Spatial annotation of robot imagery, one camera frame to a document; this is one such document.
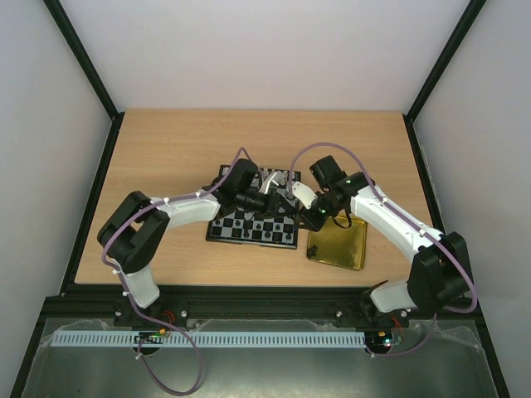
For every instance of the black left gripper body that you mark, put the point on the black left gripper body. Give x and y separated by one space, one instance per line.
260 207

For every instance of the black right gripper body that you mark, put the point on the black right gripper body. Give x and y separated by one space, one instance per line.
311 217

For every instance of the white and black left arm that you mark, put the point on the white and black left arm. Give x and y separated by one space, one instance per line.
132 235

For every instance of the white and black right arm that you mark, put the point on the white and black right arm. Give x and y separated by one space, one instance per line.
440 263

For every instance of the white chess piece row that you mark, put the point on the white chess piece row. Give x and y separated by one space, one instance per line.
293 176

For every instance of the black knight in tray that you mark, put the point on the black knight in tray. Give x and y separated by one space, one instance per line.
312 251

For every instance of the gold rectangular tray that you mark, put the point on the gold rectangular tray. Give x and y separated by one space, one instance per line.
341 243

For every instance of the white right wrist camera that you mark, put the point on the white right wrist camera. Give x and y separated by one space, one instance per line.
304 194

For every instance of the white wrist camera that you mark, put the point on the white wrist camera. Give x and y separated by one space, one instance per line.
304 194
272 181

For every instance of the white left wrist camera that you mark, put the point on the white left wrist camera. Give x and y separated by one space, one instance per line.
272 181

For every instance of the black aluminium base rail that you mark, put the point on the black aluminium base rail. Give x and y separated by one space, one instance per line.
182 305

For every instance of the slotted grey cable duct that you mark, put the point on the slotted grey cable duct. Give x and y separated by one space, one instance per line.
210 339

